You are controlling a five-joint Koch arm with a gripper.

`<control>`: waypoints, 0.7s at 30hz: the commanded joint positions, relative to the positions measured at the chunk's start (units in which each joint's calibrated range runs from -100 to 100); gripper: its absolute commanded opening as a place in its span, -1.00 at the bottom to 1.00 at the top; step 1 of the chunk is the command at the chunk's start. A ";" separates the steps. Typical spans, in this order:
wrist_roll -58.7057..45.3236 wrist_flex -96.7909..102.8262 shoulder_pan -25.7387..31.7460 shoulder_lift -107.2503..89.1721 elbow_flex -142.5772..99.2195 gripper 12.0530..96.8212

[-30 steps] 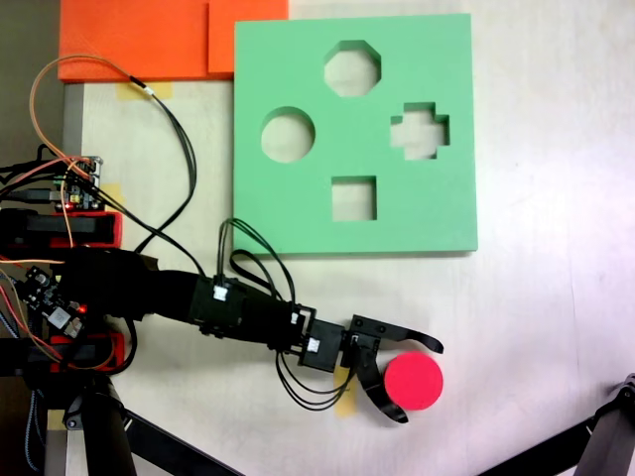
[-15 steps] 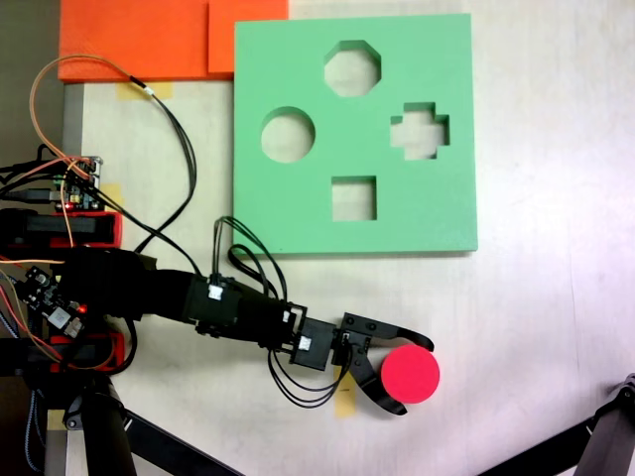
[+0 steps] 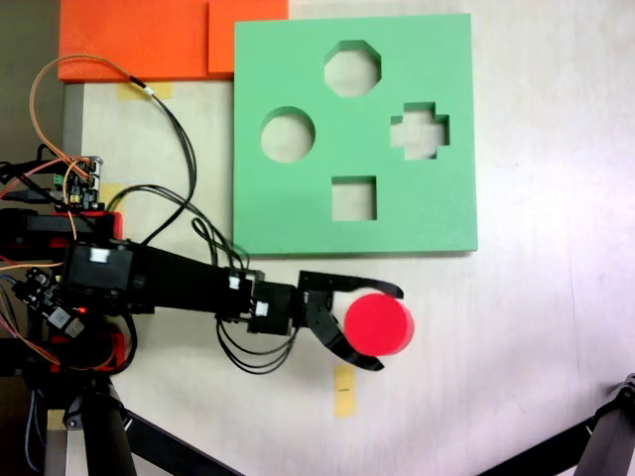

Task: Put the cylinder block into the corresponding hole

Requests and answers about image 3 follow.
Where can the black tripod leg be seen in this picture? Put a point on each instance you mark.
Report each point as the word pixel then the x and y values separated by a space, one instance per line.
pixel 106 436
pixel 610 436

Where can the raised orange block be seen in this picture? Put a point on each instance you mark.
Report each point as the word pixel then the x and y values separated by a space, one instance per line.
pixel 248 30

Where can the red cylinder block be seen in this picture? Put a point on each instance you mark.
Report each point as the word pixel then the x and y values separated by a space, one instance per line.
pixel 377 322

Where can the flat orange block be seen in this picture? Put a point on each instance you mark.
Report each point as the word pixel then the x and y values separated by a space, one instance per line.
pixel 129 35

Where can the wide yellow tape strip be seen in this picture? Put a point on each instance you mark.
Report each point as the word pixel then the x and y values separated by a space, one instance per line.
pixel 164 90

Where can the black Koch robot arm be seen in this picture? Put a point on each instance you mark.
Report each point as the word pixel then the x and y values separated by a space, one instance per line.
pixel 188 287

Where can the marked yellow tape strip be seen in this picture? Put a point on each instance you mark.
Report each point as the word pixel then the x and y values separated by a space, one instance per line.
pixel 344 392

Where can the green shape sorting board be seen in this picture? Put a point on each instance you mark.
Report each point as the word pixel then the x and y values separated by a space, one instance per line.
pixel 297 223

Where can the red printed arm base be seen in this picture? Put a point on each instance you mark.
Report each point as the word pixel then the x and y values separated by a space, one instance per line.
pixel 117 223

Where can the thin black tripod brace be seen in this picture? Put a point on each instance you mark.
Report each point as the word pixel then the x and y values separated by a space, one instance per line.
pixel 546 446
pixel 173 446

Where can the small black circuit board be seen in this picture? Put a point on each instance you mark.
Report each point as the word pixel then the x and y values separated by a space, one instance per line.
pixel 44 297

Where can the black controller circuit board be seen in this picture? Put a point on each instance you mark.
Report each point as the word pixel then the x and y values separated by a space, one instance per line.
pixel 82 186

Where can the small yellow tape piece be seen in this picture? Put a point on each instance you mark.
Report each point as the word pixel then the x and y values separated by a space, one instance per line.
pixel 111 188
pixel 55 419

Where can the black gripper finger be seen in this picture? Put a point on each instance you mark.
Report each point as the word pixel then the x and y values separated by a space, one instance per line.
pixel 327 329
pixel 327 281

